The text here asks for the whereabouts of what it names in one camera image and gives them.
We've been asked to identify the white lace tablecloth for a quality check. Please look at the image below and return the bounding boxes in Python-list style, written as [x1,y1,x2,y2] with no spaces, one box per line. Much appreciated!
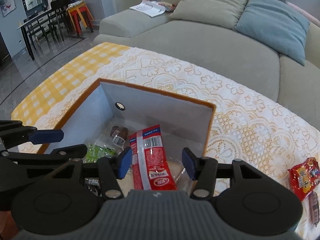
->
[27,45,320,240]

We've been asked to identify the dark sausage stick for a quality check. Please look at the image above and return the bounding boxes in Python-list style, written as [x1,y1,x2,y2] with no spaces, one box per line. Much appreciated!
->
[308,191,319,226]

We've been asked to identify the red chip bag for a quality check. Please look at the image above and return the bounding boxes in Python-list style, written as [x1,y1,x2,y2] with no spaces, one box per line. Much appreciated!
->
[288,157,319,201]

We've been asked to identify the yellow checked tablecloth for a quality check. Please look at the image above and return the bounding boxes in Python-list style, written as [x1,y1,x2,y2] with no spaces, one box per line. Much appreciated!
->
[11,42,129,125]

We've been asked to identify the black dining chair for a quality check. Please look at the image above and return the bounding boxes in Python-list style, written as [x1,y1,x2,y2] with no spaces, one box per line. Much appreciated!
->
[50,0,72,41]

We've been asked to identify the orange cardboard box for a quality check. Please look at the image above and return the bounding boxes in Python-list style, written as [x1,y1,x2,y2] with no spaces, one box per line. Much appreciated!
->
[36,77,217,198]

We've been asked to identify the beige cushion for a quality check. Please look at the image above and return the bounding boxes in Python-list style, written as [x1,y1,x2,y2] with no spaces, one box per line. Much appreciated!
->
[170,0,247,29]

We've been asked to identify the red white sausage packet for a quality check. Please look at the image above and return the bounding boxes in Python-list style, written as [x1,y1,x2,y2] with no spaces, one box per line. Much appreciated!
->
[129,125,177,191]

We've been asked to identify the grey green sofa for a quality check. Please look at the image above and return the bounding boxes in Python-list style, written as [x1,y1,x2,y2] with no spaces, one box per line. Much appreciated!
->
[94,0,319,127]

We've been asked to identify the green raisin snack packet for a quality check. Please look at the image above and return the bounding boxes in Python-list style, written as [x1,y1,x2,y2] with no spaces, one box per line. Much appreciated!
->
[83,144,117,163]

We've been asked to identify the red yellow stools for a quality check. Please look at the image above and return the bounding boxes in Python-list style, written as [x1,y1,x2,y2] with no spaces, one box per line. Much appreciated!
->
[66,0,94,37]

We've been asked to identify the white booklet on sofa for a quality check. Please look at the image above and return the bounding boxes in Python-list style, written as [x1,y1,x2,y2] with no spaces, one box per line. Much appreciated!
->
[130,0,176,17]

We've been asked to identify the blue cushion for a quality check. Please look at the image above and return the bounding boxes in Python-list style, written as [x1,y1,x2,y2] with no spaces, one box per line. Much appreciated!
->
[234,0,310,65]

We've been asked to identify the small chocolate cake packet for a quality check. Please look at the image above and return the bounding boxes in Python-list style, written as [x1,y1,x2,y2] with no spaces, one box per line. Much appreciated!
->
[110,126,129,147]

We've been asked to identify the dark dining table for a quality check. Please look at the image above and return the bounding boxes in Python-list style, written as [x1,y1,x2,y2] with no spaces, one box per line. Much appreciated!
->
[17,9,62,61]

